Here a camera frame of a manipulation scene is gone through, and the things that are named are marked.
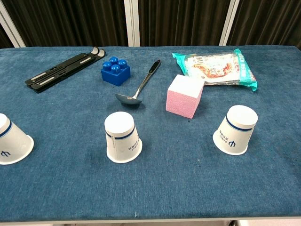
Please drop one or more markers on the white paper cup blue stripe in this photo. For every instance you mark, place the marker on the white paper cup blue stripe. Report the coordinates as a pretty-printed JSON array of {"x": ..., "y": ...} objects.
[
  {"x": 122, "y": 141},
  {"x": 235, "y": 135},
  {"x": 14, "y": 146}
]

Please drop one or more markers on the pink foam cube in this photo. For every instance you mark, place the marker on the pink foam cube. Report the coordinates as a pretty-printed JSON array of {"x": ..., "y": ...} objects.
[{"x": 182, "y": 101}]

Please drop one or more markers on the blue toy building block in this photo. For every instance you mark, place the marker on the blue toy building block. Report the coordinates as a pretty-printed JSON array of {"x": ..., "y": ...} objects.
[{"x": 116, "y": 75}]

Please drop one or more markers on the blue fabric table cover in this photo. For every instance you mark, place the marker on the blue fabric table cover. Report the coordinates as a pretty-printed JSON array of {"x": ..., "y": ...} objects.
[{"x": 150, "y": 183}]

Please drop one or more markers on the teal snack food package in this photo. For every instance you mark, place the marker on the teal snack food package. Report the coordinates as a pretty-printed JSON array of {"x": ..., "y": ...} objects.
[{"x": 216, "y": 68}]

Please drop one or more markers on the dark pleated curtain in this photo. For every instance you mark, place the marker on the dark pleated curtain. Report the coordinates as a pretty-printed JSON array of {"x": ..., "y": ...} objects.
[
  {"x": 4, "y": 40},
  {"x": 268, "y": 21},
  {"x": 183, "y": 21},
  {"x": 70, "y": 21}
]

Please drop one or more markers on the black folding stand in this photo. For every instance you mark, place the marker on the black folding stand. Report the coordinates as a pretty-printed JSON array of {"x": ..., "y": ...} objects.
[{"x": 58, "y": 70}]

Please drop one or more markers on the white metal frame post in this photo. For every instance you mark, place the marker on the white metal frame post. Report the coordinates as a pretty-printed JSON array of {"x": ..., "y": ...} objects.
[
  {"x": 11, "y": 28},
  {"x": 132, "y": 23},
  {"x": 229, "y": 23}
]

